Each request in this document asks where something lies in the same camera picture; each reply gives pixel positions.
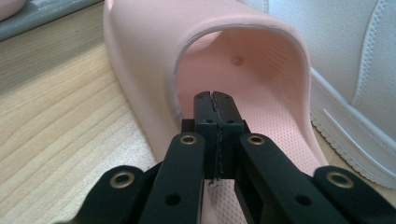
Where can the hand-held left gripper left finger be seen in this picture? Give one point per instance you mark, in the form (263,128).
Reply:
(205,124)

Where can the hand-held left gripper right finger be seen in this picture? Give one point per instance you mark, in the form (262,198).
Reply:
(229,124)

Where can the white sneaker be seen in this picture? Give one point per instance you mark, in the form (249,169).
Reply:
(342,46)

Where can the grey metal shoe rack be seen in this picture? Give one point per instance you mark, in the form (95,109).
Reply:
(46,15)

